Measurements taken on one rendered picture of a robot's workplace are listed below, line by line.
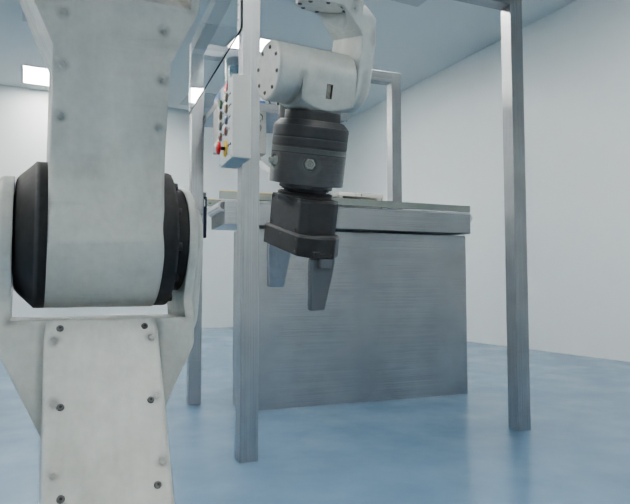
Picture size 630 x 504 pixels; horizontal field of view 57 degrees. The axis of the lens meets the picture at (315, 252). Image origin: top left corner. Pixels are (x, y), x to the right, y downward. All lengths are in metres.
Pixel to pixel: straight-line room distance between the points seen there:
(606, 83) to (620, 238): 1.21
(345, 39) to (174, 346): 0.40
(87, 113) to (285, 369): 2.24
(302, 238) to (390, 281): 2.28
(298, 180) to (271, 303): 2.04
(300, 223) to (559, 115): 4.86
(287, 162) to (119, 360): 0.27
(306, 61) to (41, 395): 0.42
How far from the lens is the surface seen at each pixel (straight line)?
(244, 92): 1.87
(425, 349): 3.04
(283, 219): 0.69
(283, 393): 2.74
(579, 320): 5.17
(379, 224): 2.86
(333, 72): 0.67
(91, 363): 0.58
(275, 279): 0.76
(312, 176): 0.65
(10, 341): 0.60
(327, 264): 0.65
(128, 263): 0.58
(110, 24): 0.60
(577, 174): 5.23
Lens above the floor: 0.56
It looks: 3 degrees up
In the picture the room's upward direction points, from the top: straight up
